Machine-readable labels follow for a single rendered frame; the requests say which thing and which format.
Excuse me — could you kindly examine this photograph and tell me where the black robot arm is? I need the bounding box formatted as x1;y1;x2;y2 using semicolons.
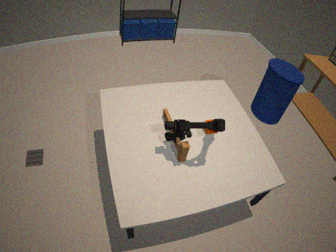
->
165;119;225;132

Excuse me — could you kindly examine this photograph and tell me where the brown wooden board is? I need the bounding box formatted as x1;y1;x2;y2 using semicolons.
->
163;108;181;152

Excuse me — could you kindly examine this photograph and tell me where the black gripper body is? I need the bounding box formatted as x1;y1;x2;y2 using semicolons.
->
164;130;192;141

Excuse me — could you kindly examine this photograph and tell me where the wooden post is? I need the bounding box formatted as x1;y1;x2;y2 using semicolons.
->
177;141;190;162

